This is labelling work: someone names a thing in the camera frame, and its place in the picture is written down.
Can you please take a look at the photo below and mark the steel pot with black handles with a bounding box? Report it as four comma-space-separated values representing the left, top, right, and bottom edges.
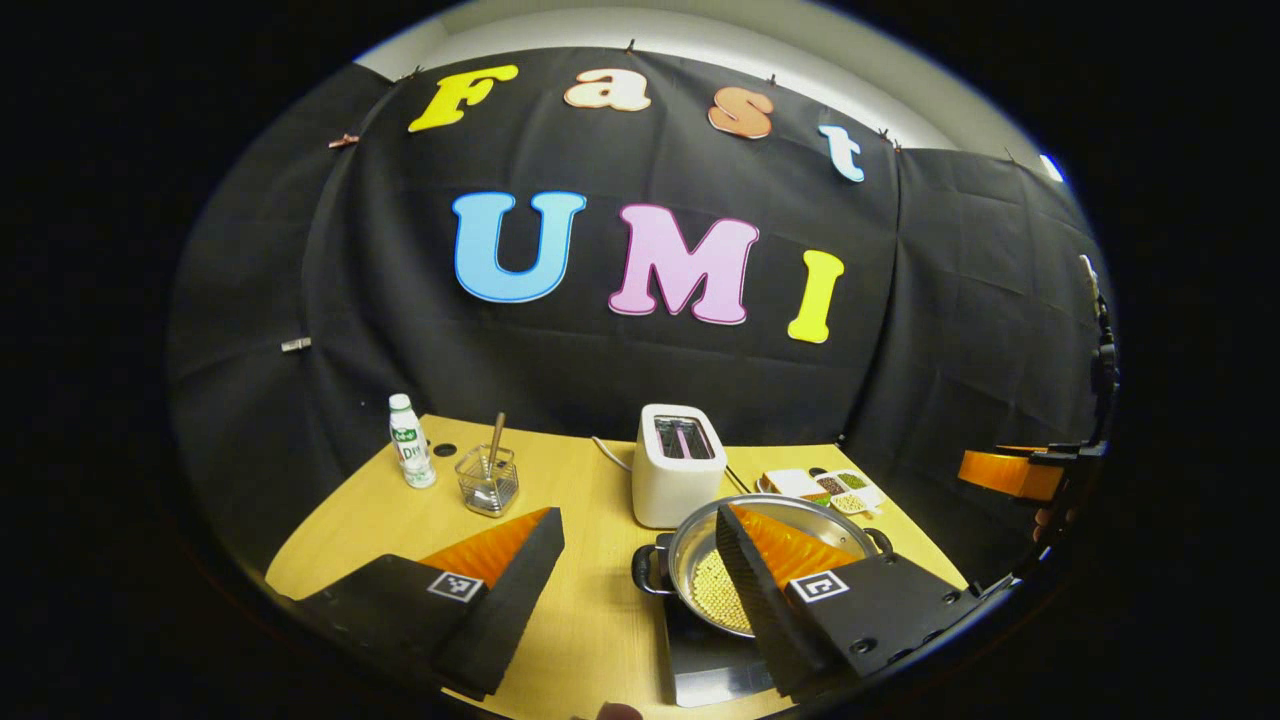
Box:
631, 493, 894, 641

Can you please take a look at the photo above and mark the wire mesh basket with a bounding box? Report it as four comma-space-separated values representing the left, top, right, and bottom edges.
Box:
455, 445, 521, 518

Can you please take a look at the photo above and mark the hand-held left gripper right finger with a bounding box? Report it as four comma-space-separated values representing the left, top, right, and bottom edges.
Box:
715, 503, 986, 701

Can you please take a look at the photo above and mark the white toaster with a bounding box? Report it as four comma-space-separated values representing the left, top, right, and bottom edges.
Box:
632, 404, 729, 529

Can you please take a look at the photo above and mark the black induction cooktop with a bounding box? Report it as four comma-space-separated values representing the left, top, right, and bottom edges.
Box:
660, 590, 791, 709

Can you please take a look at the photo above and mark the black backdrop cloth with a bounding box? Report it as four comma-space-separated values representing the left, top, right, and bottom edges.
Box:
170, 45, 1113, 581

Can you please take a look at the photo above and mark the sandwich with lettuce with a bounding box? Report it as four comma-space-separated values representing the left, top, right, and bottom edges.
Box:
758, 468, 831, 506

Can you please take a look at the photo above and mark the pile of yellow beans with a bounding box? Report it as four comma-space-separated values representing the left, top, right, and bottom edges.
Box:
690, 548, 753, 633

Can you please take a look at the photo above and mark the white bottle with green label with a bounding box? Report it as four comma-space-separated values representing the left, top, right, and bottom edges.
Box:
388, 393, 438, 489

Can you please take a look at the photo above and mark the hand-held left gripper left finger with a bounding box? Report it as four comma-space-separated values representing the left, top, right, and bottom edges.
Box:
272, 507, 566, 701

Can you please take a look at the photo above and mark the white divided dish of beans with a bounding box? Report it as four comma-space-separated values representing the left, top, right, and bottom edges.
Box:
812, 468, 886, 516

